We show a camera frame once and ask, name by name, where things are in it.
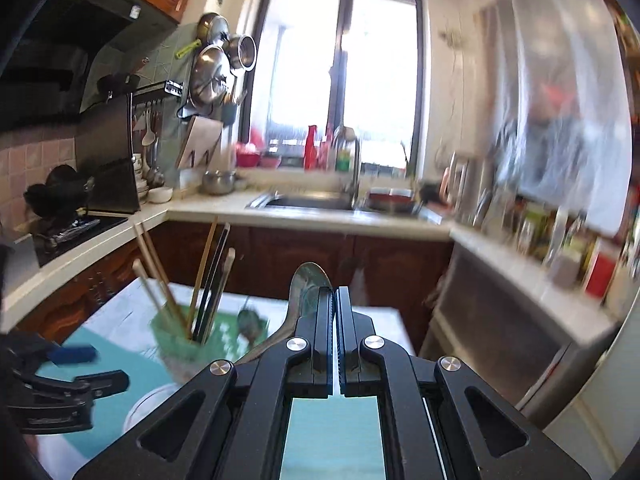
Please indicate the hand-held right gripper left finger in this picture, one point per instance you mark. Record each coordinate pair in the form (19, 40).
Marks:
(325, 330)

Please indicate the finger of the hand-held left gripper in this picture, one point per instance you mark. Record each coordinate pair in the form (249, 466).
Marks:
(75, 353)
(100, 382)

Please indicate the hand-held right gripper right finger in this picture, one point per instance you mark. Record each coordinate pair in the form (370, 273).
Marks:
(345, 330)

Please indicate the stainless steel spoon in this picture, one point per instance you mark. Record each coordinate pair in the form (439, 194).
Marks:
(305, 290)

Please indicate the green and white utensil holder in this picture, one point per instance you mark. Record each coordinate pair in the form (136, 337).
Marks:
(175, 347)

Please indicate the black chopstick with gold band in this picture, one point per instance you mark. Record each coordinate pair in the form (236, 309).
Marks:
(216, 275)

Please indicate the plain wooden chopstick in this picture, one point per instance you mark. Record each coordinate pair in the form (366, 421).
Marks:
(205, 270)

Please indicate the teal leaf print tablecloth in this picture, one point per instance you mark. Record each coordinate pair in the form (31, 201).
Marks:
(120, 310)

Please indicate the kitchen counter with wooden cabinets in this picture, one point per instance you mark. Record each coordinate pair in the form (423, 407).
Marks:
(300, 255)

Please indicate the black gas stove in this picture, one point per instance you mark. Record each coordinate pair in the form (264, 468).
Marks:
(75, 232)

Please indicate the steel kitchen sink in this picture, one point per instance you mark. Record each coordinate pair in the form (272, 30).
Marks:
(310, 201)

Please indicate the red and white pot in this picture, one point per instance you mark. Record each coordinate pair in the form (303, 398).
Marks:
(390, 200)

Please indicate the side cabinet with grey doors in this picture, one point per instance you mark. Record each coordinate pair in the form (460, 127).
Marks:
(500, 320)

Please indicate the steel faucet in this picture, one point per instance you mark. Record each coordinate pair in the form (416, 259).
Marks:
(356, 170)

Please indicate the black wok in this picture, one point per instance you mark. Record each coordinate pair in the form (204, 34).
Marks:
(55, 190)

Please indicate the green dish soap bottle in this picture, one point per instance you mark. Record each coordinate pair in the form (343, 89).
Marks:
(343, 160)

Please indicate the red bottle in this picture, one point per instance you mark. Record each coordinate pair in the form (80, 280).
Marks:
(311, 150)

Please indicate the steel mixing bowl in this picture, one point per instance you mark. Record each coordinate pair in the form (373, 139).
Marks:
(218, 184)

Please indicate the stack of white bowls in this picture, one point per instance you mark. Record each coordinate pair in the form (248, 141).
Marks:
(160, 194)

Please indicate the red basin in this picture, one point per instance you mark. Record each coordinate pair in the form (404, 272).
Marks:
(247, 159)

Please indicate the black stove splash guard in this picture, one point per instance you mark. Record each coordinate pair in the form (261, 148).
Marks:
(110, 160)

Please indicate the white cutting board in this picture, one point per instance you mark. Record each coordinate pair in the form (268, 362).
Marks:
(200, 140)

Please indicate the row of condiment bottles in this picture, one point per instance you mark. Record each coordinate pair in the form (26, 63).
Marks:
(555, 240)

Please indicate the white ladle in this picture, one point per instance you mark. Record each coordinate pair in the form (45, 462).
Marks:
(148, 136)

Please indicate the kitchen window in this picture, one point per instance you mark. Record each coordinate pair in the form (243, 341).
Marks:
(300, 60)

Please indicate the large steel wok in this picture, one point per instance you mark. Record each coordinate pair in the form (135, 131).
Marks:
(207, 77)

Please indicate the steel saucepan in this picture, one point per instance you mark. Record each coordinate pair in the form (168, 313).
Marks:
(242, 52)

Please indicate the clear plastic sheet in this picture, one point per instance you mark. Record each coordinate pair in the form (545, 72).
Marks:
(550, 85)

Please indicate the small steel pan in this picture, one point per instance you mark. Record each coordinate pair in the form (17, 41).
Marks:
(212, 27)

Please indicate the black range hood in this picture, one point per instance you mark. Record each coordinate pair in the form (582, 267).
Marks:
(75, 20)

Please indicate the black wall utensil rack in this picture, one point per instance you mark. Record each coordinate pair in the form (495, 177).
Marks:
(150, 91)

